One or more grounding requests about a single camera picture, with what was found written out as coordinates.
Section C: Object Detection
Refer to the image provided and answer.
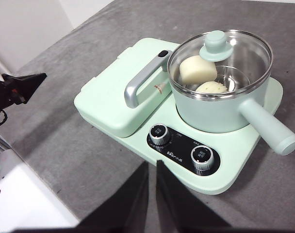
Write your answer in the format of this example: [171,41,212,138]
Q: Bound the mint green breakfast machine base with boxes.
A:
[73,37,284,196]

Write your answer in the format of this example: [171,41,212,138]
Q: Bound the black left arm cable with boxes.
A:
[0,110,8,130]

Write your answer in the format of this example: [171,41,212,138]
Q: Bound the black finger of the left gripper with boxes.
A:
[1,72,48,105]

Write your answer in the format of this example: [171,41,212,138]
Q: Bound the white hedgehog bun green dots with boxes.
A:
[195,81,228,94]

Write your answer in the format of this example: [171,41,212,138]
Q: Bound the mint green handled pot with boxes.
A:
[167,29,295,156]

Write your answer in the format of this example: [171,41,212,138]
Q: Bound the glass pot lid green knob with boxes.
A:
[167,29,274,101]

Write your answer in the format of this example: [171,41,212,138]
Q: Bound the silver control knob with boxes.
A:
[190,145,213,172]
[149,125,172,147]

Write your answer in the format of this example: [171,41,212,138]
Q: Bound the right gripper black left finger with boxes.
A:
[77,161,150,229]

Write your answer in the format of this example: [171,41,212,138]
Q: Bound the silver griddle lid handle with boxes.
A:
[124,50,174,109]

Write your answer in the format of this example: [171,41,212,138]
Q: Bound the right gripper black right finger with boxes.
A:
[156,160,232,229]

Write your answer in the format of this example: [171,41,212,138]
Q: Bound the mint green griddle lid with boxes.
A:
[74,37,181,138]

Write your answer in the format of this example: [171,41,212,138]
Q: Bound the white rectangular steamed bun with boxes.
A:
[179,55,218,85]

